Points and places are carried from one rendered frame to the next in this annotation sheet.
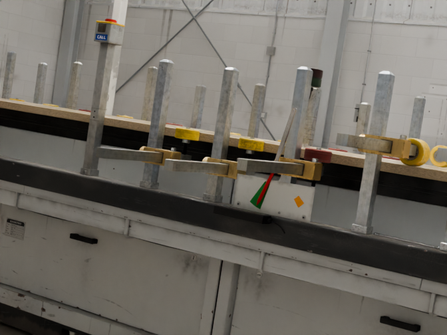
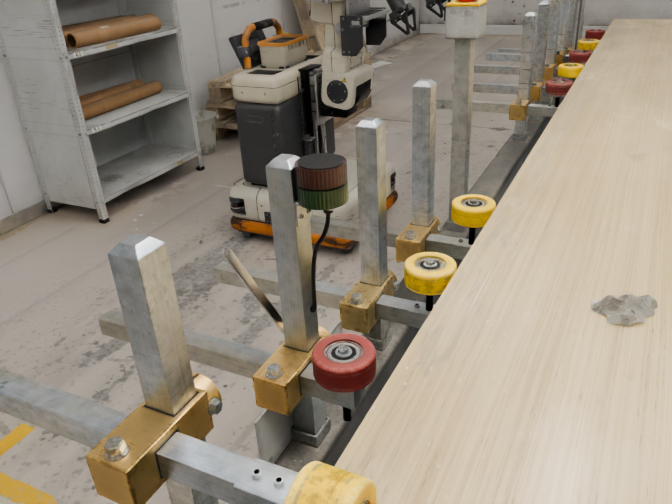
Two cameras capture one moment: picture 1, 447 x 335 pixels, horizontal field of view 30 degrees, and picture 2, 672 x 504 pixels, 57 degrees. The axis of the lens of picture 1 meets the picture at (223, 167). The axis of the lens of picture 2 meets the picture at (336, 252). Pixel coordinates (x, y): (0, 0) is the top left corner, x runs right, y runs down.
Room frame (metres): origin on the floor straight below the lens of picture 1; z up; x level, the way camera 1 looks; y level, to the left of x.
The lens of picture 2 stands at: (2.41, -0.89, 1.37)
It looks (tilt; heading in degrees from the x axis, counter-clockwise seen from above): 28 degrees down; 85
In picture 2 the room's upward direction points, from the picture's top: 3 degrees counter-clockwise
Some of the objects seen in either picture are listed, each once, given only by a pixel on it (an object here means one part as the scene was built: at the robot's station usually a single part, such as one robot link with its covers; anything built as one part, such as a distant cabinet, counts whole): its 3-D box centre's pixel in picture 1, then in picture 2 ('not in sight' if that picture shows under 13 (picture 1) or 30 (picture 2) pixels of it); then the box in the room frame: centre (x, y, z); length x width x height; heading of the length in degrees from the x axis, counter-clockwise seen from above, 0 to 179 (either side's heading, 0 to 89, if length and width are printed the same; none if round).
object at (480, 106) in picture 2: not in sight; (494, 107); (3.13, 1.08, 0.81); 0.43 x 0.03 x 0.04; 147
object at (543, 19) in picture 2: not in sight; (538, 72); (3.36, 1.28, 0.87); 0.04 x 0.04 x 0.48; 57
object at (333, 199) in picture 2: (310, 82); (322, 191); (2.45, -0.22, 1.10); 0.06 x 0.06 x 0.02
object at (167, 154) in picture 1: (158, 156); (419, 237); (2.67, 0.21, 0.81); 0.14 x 0.06 x 0.05; 57
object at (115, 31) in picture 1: (109, 34); (465, 20); (2.83, 0.45, 1.18); 0.07 x 0.07 x 0.08; 57
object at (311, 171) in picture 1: (297, 168); (297, 366); (2.40, -0.21, 0.85); 0.14 x 0.06 x 0.05; 57
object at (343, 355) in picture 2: (316, 167); (345, 384); (2.46, -0.27, 0.85); 0.08 x 0.08 x 0.11
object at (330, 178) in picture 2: (312, 73); (321, 170); (2.45, -0.22, 1.13); 0.06 x 0.06 x 0.02
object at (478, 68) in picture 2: not in sight; (524, 71); (3.40, 1.50, 0.83); 0.43 x 0.03 x 0.04; 147
